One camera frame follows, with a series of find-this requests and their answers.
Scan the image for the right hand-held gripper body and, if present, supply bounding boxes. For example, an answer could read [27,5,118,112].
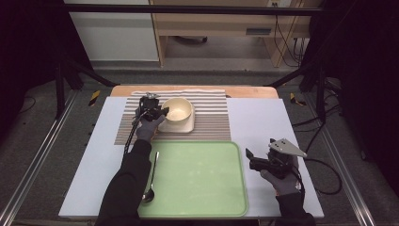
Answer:
[248,138,309,181]

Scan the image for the white table board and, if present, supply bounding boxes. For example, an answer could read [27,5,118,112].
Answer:
[58,96,325,219]

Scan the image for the black floor cable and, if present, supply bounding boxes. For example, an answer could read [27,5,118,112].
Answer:
[291,105,343,133]
[18,94,38,115]
[303,121,327,155]

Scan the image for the person's right hand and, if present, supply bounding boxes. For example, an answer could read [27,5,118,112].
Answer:
[259,156,303,198]

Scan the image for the white cabinet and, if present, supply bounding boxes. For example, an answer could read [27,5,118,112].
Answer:
[61,0,160,62]

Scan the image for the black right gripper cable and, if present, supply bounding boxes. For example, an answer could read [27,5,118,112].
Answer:
[291,157,343,202]

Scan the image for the light green plastic tray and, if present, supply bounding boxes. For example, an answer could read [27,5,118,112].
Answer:
[136,140,248,218]

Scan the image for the brown white striped placemat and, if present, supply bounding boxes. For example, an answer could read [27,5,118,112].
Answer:
[114,89,232,146]

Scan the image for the light wooden desk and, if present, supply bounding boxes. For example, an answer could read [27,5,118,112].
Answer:
[150,0,324,69]

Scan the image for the person's left hand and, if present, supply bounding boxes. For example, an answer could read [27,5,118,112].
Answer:
[135,106,167,143]

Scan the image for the cream square plate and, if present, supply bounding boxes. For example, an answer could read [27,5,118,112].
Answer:
[156,103,196,134]

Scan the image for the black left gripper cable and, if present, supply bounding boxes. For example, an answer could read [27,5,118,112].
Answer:
[123,107,149,155]

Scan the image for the long metal spoon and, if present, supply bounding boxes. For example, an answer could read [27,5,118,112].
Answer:
[141,151,161,203]

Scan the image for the black metal frame leg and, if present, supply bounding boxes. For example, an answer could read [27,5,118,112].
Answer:
[54,56,118,121]
[265,60,327,124]

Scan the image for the teal drawer handle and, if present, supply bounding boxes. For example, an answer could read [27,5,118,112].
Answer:
[245,27,273,36]

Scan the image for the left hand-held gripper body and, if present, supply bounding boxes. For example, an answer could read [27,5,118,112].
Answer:
[135,91,163,122]

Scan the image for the cream bowl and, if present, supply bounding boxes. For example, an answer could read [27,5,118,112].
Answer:
[163,97,194,122]

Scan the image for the black metal frame crossbar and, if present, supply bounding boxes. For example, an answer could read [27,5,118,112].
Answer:
[60,3,325,17]

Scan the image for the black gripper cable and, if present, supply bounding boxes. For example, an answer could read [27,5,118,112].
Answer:
[291,157,343,202]
[123,107,149,155]

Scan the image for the black hanging desk cables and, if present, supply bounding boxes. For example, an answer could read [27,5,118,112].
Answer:
[273,14,308,69]

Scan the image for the black curtain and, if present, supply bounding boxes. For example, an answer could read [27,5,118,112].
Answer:
[305,0,399,189]
[0,0,93,145]

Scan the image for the light wooden table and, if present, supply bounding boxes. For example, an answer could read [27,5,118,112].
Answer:
[110,84,279,99]

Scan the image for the aluminium floor rail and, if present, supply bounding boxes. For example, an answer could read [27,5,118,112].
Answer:
[0,89,80,226]
[304,93,377,226]

